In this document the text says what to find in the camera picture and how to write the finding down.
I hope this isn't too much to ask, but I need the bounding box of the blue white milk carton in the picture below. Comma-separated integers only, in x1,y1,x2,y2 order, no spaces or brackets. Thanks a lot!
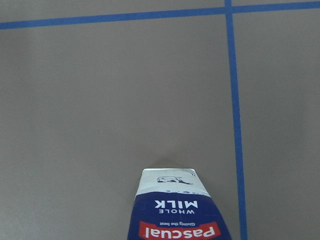
127,168,232,240

